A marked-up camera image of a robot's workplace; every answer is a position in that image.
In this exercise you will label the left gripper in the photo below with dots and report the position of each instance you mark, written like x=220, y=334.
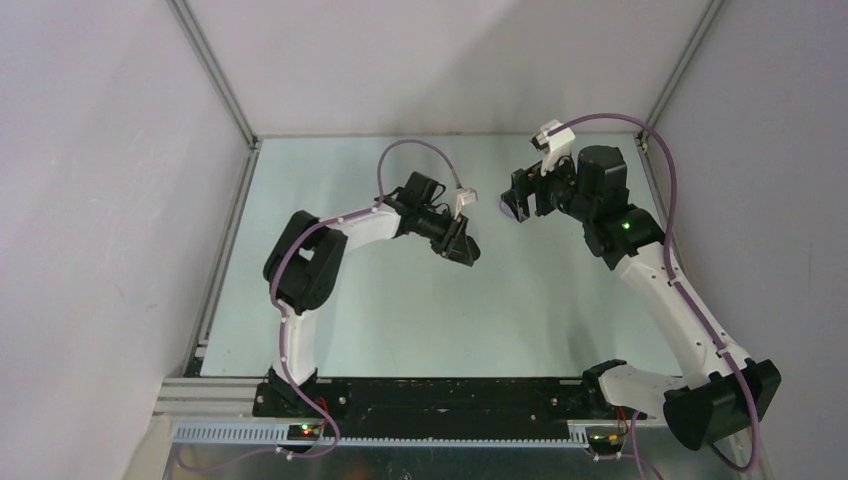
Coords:
x=460, y=252

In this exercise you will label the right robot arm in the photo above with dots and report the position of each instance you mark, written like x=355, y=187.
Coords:
x=720, y=390

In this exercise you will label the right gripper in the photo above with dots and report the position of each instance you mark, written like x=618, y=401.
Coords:
x=525, y=182

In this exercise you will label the right controller board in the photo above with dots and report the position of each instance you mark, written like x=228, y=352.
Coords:
x=606, y=446

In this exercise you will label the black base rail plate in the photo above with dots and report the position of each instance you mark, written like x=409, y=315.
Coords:
x=475, y=409

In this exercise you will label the lavender earbud charging case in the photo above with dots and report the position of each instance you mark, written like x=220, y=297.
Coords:
x=505, y=209

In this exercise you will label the controller board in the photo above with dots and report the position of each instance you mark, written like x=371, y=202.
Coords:
x=304, y=432
x=606, y=446

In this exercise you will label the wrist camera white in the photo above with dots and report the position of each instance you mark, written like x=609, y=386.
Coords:
x=555, y=141
x=462, y=197

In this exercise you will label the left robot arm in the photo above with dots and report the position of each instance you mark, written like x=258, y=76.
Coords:
x=304, y=264

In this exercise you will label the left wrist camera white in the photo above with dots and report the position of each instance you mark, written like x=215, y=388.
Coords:
x=462, y=197

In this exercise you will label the left controller board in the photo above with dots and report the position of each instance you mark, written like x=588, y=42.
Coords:
x=304, y=432

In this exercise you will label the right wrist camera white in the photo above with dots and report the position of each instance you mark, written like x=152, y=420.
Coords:
x=555, y=141

